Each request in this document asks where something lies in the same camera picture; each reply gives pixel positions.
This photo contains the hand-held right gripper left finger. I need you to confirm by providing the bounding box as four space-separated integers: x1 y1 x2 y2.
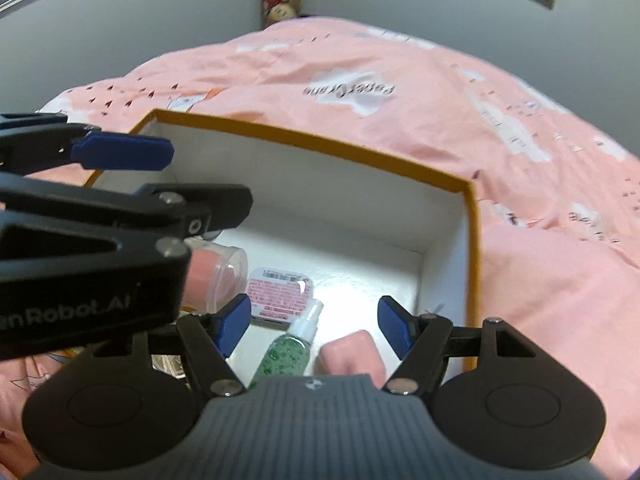
92 294 252 397

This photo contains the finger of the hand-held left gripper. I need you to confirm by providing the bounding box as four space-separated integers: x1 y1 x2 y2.
0 182 254 273
0 112 176 172

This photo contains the pink rectangular block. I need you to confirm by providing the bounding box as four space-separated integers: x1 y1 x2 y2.
319 329 389 390

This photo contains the pink printed blanket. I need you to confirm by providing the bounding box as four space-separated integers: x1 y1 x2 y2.
0 16 640 480

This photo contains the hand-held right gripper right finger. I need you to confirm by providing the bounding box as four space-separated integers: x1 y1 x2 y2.
376 296 540 395

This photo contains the green spray bottle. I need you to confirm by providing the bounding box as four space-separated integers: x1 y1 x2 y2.
248 300 325 392

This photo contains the orange cardboard box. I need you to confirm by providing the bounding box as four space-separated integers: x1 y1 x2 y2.
81 109 484 374

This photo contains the pink jar with clear lid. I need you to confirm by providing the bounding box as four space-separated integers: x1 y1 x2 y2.
181 239 249 312

